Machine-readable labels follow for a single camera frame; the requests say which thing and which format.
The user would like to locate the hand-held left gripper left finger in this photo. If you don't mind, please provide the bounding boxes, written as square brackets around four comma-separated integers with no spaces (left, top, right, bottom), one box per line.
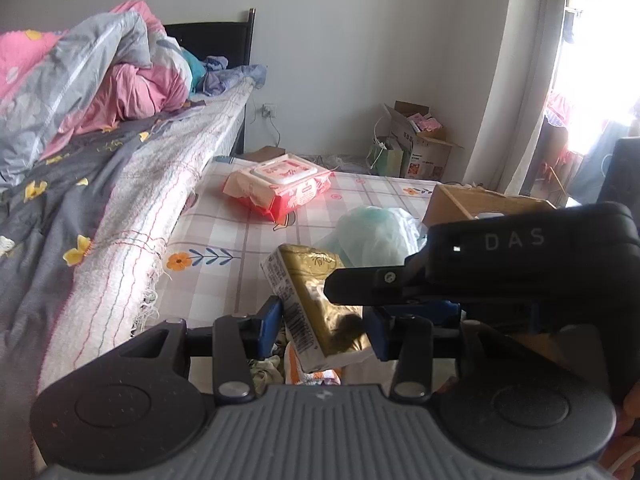
[120,296,283,405]

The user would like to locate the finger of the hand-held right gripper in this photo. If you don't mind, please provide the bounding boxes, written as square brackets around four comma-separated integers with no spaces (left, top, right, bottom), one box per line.
[324,266,432,307]

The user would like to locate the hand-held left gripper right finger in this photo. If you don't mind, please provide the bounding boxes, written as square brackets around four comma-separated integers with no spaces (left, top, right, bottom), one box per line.
[365,307,516,403]

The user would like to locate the green floral scrunchie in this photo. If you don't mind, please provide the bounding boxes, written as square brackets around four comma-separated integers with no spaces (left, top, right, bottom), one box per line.
[250,355,284,392]

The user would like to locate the orange striped cloth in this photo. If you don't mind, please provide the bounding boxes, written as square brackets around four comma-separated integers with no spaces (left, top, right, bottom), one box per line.
[284,340,346,386]

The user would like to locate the gold tissue pack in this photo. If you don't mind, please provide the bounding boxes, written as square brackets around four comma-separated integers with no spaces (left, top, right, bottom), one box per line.
[260,244,376,373]

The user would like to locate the large cardboard box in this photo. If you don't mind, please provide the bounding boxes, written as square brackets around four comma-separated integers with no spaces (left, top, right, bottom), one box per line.
[422,184,557,228]

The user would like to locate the white green plastic bag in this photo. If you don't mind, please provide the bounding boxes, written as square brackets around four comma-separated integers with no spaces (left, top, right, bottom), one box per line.
[312,205,423,268]

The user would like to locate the plaid flower printed mat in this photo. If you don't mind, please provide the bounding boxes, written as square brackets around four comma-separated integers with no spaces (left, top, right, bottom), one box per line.
[130,157,436,391]

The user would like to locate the green paper bag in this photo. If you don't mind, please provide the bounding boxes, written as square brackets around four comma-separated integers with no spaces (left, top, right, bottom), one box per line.
[369,136,405,177]

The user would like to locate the red wet wipes pack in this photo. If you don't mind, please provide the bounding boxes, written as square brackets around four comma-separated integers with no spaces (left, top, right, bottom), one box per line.
[221,156,334,222]

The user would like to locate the small open cardboard box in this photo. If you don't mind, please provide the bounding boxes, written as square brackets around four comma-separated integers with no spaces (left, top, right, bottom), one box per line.
[384,101,463,181]

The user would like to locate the pink hanging clothes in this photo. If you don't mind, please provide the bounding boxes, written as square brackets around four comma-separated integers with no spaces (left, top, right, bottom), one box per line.
[547,90,572,126]

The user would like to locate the white curtain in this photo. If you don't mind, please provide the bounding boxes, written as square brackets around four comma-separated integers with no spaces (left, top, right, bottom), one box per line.
[462,0,571,196]

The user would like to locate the white woven bed cover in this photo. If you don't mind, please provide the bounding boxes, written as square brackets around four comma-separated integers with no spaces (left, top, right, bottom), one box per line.
[40,77,256,386]

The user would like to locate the blue crumpled clothes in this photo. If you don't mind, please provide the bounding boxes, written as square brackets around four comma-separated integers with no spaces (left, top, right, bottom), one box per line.
[202,55,268,96]

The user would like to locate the grey floral bed sheet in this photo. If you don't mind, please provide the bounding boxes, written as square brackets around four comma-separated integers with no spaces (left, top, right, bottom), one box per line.
[0,100,211,411]

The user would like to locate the teal printed pillow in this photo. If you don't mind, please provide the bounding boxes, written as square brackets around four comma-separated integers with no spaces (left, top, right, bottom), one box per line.
[180,47,208,93]

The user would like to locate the black bed headboard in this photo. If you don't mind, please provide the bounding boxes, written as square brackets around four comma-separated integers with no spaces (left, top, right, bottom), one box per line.
[162,8,257,156]

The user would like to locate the pink grey quilt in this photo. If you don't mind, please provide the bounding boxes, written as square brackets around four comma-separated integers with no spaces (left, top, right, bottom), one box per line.
[0,0,193,188]

